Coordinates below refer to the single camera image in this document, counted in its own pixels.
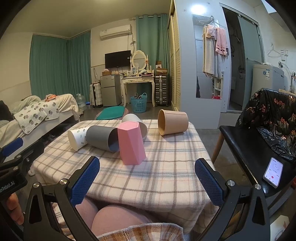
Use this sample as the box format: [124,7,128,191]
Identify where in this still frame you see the air conditioner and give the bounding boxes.
[100,25,132,40]

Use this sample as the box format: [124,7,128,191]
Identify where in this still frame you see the black chair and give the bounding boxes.
[211,87,296,217]

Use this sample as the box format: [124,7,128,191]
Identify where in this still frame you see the wall mirror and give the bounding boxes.
[192,14,228,99]

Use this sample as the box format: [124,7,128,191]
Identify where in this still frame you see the person's left hand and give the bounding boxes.
[6,193,24,225]

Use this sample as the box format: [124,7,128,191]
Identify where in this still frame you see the white patterned paper cup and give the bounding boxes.
[67,127,89,151]

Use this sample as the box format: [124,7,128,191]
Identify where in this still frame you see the smartphone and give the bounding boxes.
[263,157,283,188]

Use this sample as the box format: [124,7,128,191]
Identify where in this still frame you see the pink faceted cup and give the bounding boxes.
[117,121,146,165]

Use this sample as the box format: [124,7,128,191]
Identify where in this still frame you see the plaid tablecloth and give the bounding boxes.
[32,120,218,233]

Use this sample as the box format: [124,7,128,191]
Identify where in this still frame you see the television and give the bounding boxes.
[105,50,132,69]

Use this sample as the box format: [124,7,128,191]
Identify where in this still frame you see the washing machine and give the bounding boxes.
[251,64,285,95]

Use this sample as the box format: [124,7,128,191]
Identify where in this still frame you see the teal floor cushion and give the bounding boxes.
[96,106,125,120]

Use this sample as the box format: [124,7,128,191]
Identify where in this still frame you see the silver mini fridge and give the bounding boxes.
[101,74,122,107]

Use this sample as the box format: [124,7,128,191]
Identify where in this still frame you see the white dressing table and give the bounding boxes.
[120,74,156,108]

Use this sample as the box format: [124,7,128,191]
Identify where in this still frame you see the grey cup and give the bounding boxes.
[86,126,119,153]

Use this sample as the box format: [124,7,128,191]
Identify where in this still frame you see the green curtain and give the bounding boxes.
[29,31,91,101]

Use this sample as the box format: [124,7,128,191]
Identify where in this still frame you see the oval vanity mirror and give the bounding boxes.
[131,50,148,72]

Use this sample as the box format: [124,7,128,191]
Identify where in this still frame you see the person's legs pink trousers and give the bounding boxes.
[76,198,158,236]

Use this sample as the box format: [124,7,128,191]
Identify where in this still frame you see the water jug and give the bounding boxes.
[76,93,86,111]

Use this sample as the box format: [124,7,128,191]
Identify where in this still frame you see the bed with beige bedding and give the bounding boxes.
[1,94,79,147]

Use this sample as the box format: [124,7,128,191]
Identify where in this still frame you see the black silver suitcase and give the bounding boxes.
[154,75,169,105]

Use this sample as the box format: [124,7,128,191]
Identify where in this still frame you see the floral black garment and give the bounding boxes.
[236,88,295,162]

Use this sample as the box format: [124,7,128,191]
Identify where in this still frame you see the blue laundry basket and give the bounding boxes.
[130,92,147,113]

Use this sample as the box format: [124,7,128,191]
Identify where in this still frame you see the white suitcase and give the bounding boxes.
[90,83,103,107]

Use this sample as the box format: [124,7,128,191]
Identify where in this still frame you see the tan cup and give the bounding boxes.
[158,109,189,136]

